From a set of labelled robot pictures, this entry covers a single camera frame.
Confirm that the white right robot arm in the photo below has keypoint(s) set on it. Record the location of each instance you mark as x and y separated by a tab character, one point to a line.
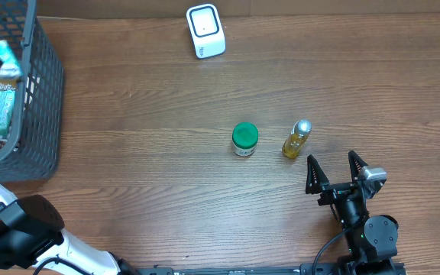
371	240

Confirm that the yellow liquid bottle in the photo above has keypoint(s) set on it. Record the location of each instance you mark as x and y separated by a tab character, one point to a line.
298	136

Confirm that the green lid jar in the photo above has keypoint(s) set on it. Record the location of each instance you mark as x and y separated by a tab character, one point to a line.
244	139

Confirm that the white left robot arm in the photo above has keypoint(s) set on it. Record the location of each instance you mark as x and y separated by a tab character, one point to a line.
32	232

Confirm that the grey plastic mesh basket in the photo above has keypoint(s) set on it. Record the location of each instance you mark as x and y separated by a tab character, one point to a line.
39	95

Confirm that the white barcode scanner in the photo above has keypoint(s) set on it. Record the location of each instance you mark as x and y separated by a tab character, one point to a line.
206	30

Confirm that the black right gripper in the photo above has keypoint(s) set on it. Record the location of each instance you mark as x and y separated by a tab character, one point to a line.
318	184

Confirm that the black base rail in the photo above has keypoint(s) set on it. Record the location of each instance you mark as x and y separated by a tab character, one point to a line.
303	269

